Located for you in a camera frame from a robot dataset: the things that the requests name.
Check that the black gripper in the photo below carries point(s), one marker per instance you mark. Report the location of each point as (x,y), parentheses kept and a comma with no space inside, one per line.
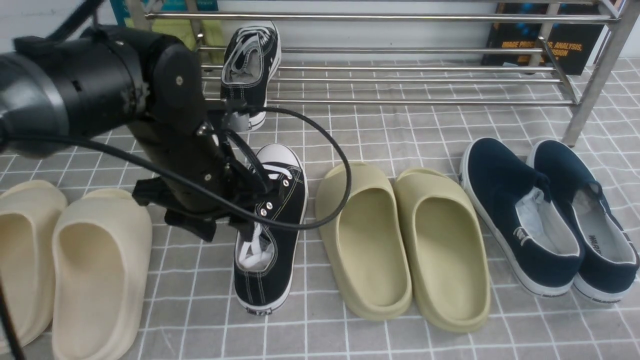
(180,132)

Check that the black canvas sneaker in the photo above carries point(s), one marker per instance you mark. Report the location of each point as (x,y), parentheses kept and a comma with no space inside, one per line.
(251,60)
(264,256)

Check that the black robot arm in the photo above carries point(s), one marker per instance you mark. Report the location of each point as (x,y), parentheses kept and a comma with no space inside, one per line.
(136,95)

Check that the left navy slip-on shoe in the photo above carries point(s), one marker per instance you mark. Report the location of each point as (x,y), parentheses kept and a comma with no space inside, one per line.
(515,202)

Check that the navy slip-on shoe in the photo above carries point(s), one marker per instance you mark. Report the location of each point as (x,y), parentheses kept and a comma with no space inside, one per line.
(515,202)
(610,260)

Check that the right navy slip-on shoe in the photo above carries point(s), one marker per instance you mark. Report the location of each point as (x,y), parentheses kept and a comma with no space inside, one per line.
(610,260)

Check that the silver metal shoe rack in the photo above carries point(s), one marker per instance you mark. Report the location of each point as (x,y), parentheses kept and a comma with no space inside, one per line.
(327,35)

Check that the left olive green slipper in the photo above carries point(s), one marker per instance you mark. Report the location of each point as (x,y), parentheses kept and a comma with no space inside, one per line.
(365,248)

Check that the olive green slipper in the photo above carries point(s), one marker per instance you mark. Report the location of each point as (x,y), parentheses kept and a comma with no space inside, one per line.
(445,250)
(365,248)

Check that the right cream slipper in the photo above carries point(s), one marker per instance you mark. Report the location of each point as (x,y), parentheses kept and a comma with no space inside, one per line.
(101,247)

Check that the cream slipper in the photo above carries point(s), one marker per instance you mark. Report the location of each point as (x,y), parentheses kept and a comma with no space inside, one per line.
(29,213)
(101,247)

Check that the grey checkered floor mat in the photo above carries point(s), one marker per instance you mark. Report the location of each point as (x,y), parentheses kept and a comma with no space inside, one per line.
(190,308)

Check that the right olive green slipper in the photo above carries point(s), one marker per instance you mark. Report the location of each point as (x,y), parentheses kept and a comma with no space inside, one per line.
(445,250)

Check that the left cream slipper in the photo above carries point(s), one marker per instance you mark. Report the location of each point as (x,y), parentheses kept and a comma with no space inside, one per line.
(29,213)

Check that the black book orange text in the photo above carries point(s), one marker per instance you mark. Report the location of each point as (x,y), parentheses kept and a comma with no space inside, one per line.
(571,44)

